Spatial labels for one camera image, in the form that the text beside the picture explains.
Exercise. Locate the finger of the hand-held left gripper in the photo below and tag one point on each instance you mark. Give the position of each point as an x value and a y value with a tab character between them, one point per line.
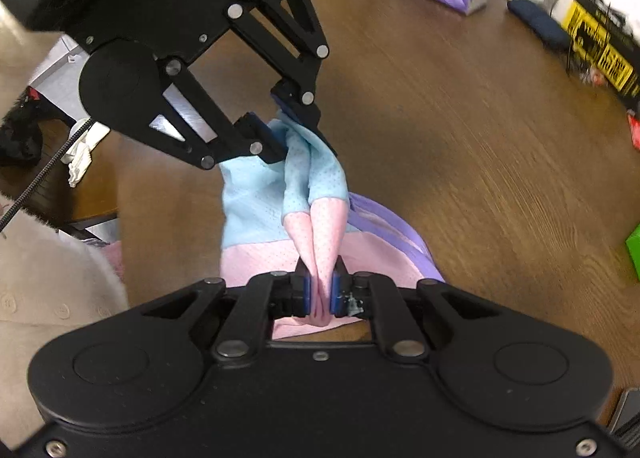
265	138
292	106

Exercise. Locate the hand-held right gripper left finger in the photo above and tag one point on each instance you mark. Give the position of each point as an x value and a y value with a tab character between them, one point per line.
304	295

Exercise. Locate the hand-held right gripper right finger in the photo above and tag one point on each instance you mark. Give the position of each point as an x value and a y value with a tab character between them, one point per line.
337	295

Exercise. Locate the pink blue mesh vest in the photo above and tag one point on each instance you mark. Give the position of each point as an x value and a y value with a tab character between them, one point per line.
260	198

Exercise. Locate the white plastic storage box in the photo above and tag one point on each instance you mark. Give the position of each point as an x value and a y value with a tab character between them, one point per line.
55	78

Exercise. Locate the pink fuzzy clothing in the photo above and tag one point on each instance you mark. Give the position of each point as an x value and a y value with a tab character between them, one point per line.
112	255

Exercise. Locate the person's beige fuzzy coat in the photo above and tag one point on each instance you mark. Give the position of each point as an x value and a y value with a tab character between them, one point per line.
50	288

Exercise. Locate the dark blue pouch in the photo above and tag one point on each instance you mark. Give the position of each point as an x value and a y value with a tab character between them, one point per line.
540	26

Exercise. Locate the green box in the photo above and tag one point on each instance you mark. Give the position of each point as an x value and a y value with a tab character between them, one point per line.
634	253

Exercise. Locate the orange wrapped candies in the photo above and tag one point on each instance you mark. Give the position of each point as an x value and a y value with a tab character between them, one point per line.
595	76

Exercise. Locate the black yellow cardboard box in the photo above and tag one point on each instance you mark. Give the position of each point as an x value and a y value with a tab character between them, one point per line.
600	43

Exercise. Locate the dark ribbed object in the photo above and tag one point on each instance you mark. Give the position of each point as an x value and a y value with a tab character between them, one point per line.
627	418

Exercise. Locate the red packet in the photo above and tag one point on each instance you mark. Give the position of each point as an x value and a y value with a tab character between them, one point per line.
635	131

